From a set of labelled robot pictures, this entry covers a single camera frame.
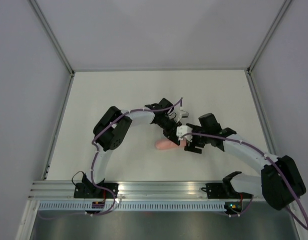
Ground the pink cloth napkin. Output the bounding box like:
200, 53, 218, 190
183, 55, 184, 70
155, 139, 186, 151

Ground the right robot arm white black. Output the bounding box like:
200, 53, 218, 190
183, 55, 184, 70
176, 113, 306, 210

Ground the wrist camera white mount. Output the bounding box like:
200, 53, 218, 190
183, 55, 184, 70
177, 107, 189, 122
176, 125, 192, 142

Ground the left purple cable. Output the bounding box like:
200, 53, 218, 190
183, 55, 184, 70
38, 97, 184, 221

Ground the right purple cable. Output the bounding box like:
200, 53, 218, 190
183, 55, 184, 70
181, 133, 308, 231

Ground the aluminium mounting rail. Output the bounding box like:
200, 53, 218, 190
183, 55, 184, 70
28, 180, 301, 201

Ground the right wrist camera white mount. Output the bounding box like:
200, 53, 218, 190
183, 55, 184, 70
176, 125, 192, 142

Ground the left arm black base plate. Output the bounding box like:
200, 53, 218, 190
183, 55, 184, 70
74, 182, 119, 199

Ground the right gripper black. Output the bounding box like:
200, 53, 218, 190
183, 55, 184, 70
184, 123, 210, 154

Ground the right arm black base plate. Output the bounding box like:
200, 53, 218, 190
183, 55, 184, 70
200, 182, 252, 200

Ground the aluminium frame post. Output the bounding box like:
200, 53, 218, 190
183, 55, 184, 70
246, 0, 293, 75
28, 0, 75, 76

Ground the white slotted cable duct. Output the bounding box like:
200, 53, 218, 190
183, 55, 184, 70
38, 200, 225, 212

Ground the right aluminium frame post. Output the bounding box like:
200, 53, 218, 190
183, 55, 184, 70
246, 0, 293, 75

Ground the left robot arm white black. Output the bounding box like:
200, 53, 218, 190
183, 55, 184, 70
82, 98, 183, 198

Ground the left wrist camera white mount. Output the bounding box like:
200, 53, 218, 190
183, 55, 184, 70
177, 107, 189, 122

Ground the left aluminium frame post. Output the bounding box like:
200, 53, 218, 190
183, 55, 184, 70
28, 0, 75, 76

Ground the purple cable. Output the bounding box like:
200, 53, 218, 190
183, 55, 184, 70
181, 133, 308, 231
38, 97, 184, 221

